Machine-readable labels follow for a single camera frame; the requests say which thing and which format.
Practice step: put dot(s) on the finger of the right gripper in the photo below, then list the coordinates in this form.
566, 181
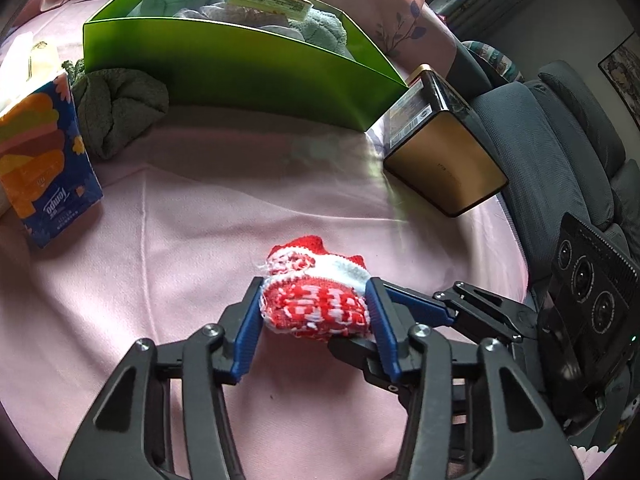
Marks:
362, 353
471, 311

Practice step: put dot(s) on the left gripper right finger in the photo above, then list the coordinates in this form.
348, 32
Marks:
469, 402

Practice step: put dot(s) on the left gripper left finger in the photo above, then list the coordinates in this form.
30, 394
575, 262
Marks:
126, 434

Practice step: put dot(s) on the red white knit sock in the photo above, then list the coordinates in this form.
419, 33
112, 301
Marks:
309, 292

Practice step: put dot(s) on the dark green knit cloth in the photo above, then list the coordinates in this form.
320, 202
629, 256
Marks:
114, 106

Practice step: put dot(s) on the grey knit cloth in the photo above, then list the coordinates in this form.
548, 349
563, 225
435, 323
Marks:
321, 29

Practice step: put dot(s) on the lilac mesh bath puff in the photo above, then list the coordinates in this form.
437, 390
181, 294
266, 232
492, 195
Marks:
244, 16

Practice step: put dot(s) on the cream soft tissue pack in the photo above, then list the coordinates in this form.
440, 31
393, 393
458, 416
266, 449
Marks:
28, 65

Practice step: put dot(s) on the black gold tea tin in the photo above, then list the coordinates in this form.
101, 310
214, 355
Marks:
428, 143

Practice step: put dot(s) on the grey armchair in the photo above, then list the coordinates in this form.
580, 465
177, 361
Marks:
559, 150

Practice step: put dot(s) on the pink bed sheet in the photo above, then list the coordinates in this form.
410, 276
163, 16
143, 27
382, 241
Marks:
190, 211

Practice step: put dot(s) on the striped cushion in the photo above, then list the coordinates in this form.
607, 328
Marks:
496, 64

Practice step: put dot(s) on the orange blue tissue box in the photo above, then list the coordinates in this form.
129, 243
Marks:
46, 172

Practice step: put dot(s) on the green open box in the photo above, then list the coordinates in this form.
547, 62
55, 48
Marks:
221, 64

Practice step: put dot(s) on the framed wall picture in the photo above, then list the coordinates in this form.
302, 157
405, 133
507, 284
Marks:
621, 67

